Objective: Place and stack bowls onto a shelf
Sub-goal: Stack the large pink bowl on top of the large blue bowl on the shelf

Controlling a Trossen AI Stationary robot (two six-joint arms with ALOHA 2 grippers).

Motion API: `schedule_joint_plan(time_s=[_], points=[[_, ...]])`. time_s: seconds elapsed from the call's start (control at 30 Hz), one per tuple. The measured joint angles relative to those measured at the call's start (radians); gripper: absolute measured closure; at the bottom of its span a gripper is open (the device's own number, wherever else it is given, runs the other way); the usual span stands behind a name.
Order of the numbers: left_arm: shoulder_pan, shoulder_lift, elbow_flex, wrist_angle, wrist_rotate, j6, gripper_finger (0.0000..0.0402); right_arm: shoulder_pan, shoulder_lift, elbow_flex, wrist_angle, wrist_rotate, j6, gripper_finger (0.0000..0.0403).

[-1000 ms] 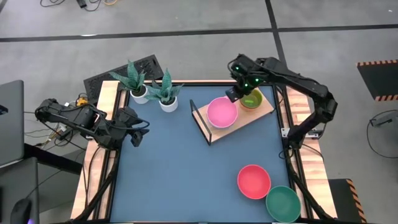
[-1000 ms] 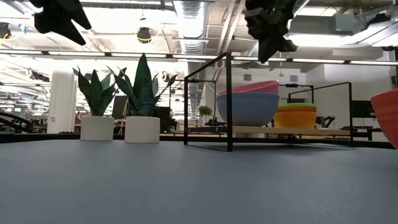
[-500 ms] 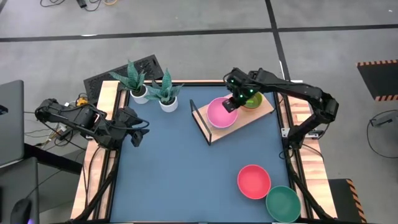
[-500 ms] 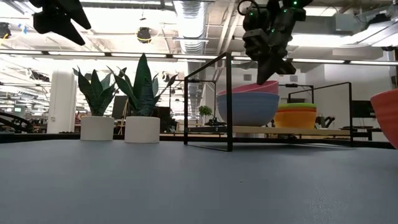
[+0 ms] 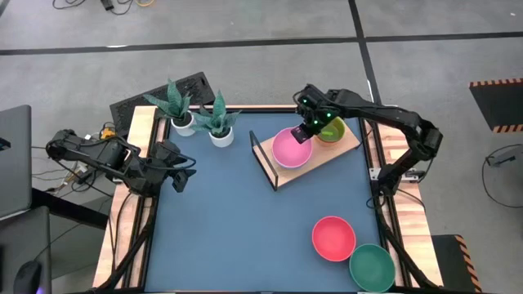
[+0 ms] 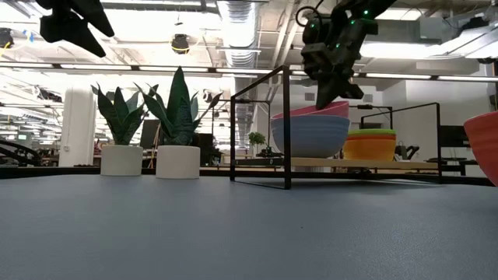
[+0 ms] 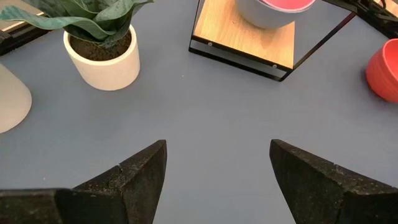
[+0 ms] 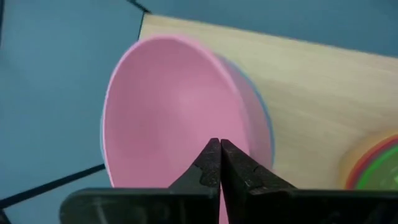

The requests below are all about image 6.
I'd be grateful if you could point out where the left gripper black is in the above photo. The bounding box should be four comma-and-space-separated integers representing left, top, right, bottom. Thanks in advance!
35, 0, 116, 58

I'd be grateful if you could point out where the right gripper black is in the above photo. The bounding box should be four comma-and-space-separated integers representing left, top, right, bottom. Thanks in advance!
300, 9, 379, 111

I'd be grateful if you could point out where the large pink plastic bowl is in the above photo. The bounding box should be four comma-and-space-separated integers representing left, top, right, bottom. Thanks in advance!
271, 100, 350, 121

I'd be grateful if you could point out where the large blue plastic bowl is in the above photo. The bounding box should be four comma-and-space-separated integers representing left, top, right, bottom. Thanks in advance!
270, 114, 352, 159

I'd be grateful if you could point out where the small green plastic bowl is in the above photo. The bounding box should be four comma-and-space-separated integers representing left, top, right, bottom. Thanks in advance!
346, 128, 398, 138

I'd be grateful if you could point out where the small yellow plastic bowl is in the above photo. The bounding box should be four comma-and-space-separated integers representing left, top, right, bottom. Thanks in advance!
342, 138, 398, 162

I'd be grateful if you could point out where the long ceiling light strip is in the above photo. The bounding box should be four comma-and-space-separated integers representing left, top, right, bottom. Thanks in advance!
0, 61, 498, 83

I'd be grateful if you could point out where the small green background plant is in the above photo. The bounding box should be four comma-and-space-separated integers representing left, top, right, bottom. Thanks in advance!
247, 131, 268, 156

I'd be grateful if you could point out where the white pillar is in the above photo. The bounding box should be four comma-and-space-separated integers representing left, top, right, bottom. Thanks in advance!
58, 86, 97, 168

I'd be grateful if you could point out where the black yellow ceiling device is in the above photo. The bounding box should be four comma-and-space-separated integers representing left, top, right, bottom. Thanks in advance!
170, 33, 191, 55

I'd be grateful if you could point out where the black background furniture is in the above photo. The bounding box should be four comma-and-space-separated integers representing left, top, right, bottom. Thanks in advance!
425, 124, 480, 177

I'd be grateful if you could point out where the dark background monitor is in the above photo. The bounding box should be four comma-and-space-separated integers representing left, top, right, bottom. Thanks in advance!
139, 118, 162, 151

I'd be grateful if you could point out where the snake plant in white pot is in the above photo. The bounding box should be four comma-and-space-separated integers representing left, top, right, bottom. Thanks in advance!
90, 82, 160, 177
133, 65, 223, 180

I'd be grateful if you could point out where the black curved background structure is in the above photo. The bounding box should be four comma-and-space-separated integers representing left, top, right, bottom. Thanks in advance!
0, 138, 42, 168

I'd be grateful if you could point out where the large red plastic bowl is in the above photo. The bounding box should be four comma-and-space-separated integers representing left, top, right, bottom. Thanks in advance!
462, 110, 498, 187

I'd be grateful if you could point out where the blue table mat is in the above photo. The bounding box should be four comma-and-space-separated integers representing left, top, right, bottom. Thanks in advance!
0, 173, 498, 280

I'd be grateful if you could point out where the black triangular metal bracket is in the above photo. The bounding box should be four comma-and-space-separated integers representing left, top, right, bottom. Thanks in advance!
349, 103, 395, 130

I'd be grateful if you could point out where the wooden shelf black metal frame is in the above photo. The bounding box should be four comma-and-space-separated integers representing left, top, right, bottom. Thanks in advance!
229, 65, 444, 191

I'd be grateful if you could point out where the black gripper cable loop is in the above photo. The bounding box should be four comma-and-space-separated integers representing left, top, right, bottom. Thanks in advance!
294, 5, 324, 29

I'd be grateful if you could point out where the silver ventilation duct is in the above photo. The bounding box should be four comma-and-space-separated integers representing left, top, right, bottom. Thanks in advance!
215, 0, 261, 70

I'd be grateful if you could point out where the black table border frame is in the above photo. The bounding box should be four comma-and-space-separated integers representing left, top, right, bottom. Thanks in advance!
0, 166, 498, 187

